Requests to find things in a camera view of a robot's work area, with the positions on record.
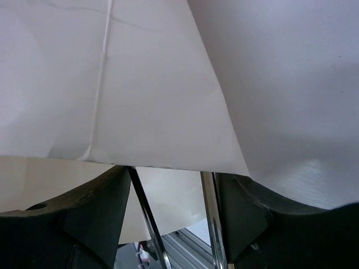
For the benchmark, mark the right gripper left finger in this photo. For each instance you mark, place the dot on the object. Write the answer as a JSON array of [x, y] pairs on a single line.
[[78, 229]]

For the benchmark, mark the beige paper bag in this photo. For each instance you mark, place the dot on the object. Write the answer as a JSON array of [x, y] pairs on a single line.
[[86, 85]]

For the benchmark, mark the metal tongs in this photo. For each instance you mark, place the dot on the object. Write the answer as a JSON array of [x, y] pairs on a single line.
[[212, 215]]

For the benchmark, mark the aluminium mounting rail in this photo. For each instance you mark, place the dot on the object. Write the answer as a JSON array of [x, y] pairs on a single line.
[[185, 250]]

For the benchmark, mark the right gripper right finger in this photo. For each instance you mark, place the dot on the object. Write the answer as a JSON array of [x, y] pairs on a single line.
[[263, 229]]

